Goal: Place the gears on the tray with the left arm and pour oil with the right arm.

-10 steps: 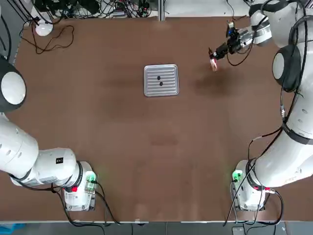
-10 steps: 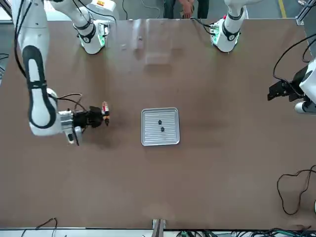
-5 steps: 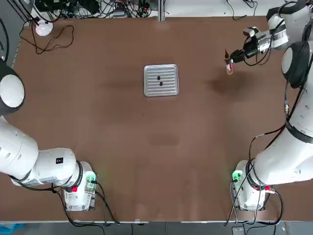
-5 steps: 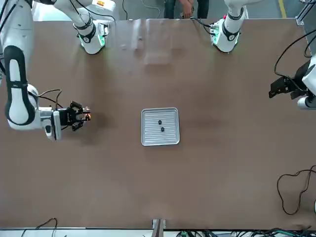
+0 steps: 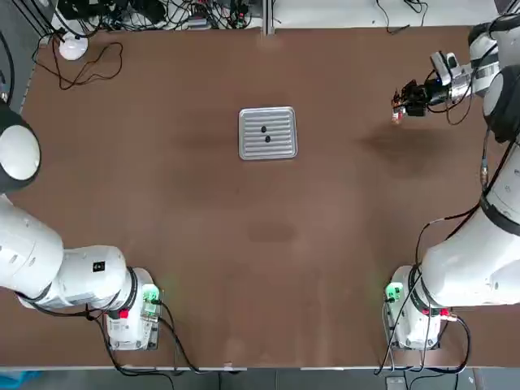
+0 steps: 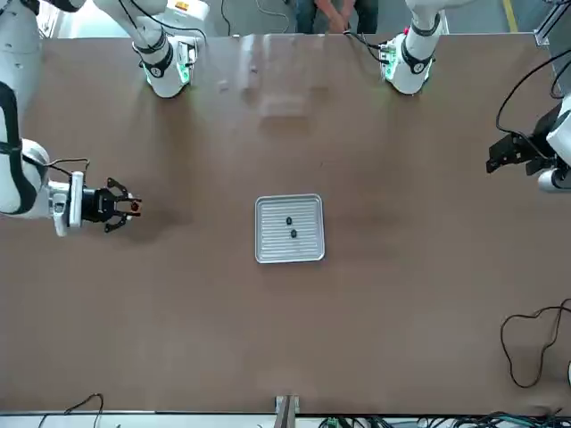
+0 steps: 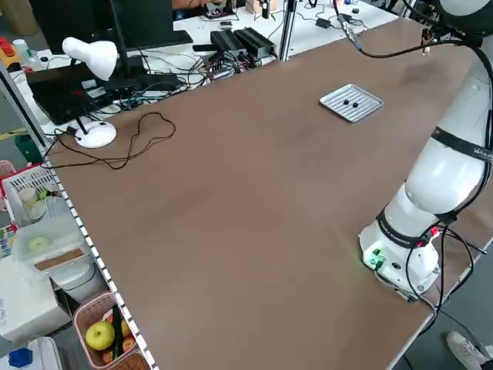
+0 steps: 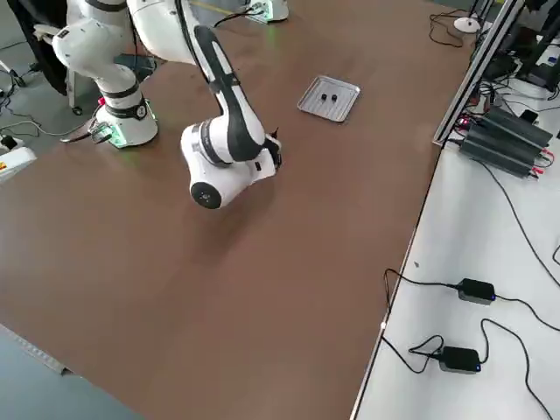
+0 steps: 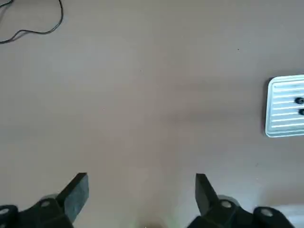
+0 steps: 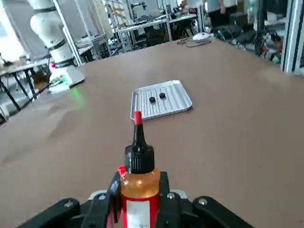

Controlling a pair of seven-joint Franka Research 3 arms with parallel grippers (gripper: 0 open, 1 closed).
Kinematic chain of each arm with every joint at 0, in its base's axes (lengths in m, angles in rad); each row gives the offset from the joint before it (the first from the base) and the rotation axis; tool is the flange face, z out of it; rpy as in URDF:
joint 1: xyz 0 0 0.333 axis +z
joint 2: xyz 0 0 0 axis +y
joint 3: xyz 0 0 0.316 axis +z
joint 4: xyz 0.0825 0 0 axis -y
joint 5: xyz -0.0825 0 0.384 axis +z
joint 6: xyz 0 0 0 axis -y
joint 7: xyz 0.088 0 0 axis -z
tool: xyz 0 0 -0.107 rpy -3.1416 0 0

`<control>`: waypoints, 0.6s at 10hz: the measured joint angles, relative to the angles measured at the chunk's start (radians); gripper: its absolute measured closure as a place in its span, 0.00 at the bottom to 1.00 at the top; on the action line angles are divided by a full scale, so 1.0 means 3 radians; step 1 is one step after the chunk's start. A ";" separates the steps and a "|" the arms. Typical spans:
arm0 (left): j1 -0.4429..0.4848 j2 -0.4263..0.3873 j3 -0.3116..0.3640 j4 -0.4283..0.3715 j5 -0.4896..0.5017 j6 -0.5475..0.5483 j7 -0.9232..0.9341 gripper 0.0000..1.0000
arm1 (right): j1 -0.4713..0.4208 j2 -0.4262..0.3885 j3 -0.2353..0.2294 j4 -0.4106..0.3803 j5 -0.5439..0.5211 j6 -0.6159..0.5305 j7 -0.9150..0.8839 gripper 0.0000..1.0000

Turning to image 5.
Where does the black lamp cable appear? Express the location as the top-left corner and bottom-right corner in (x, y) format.
(34, 39), (124, 91)

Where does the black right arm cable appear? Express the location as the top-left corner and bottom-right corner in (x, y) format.
(414, 67), (515, 285)

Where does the aluminium frame post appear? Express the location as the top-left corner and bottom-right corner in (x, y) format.
(262, 0), (276, 37)

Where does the tangled cable bundle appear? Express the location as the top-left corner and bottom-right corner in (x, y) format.
(52, 0), (263, 32)

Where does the black power adapter cable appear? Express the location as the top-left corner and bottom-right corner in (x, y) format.
(374, 0), (428, 35)

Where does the white desk lamp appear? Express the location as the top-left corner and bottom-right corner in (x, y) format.
(50, 6), (89, 62)

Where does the silver ribbed metal tray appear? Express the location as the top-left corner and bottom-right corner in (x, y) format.
(237, 106), (300, 162)

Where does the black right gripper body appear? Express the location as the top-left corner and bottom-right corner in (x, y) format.
(422, 80), (451, 107)

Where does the aluminium table edge rail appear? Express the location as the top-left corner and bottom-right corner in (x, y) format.
(18, 34), (45, 117)

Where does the right base cable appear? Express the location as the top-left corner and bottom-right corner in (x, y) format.
(374, 312), (473, 375)

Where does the black left base cable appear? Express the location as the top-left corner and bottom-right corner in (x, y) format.
(83, 300), (249, 374)

